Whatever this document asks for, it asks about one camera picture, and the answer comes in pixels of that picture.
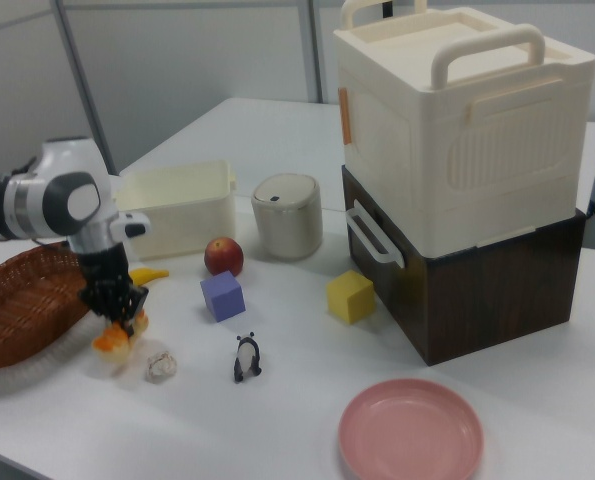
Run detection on small white toy figure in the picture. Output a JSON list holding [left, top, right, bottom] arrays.
[[145, 350, 179, 384]]

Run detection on yellow banana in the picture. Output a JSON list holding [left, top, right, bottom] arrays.
[[127, 267, 171, 289]]

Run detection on cream plastic storage box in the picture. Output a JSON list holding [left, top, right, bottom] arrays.
[[332, 0, 595, 258]]

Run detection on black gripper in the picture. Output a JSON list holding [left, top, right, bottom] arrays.
[[75, 239, 149, 332]]

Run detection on small cream trash can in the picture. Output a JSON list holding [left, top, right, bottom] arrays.
[[250, 172, 324, 261]]

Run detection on purple foam cube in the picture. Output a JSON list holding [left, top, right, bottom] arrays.
[[199, 270, 247, 323]]

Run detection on toy bread loaf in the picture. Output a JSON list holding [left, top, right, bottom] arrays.
[[91, 308, 152, 364]]

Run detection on white plastic tub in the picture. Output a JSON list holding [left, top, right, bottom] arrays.
[[113, 159, 239, 261]]

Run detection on pink plastic plate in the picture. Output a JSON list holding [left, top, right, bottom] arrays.
[[337, 378, 485, 480]]

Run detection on brown wicker basket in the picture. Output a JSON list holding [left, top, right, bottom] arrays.
[[0, 244, 96, 371]]

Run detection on panda toy figure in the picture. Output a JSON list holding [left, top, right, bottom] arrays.
[[232, 330, 264, 384]]

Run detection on yellow foam cube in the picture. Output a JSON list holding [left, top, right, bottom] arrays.
[[325, 269, 376, 326]]

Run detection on dark brown storage box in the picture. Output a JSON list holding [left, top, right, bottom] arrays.
[[341, 164, 588, 369]]

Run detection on red apple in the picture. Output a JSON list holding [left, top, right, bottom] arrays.
[[203, 236, 245, 278]]

